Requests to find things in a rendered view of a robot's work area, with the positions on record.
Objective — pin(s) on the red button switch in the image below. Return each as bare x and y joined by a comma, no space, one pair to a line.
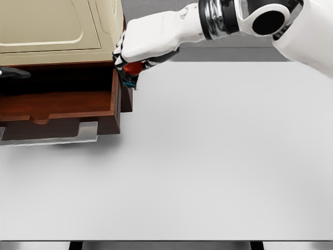
132,70

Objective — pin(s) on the beige and brown cabinet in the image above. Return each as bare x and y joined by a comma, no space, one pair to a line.
59,34

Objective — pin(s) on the brown wooden cabinet drawer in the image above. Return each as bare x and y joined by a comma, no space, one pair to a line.
65,109

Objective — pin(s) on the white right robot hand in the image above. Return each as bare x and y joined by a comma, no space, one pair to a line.
148,36

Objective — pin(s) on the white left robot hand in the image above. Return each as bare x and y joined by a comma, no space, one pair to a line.
15,73

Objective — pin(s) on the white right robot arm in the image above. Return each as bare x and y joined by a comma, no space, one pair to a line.
255,23

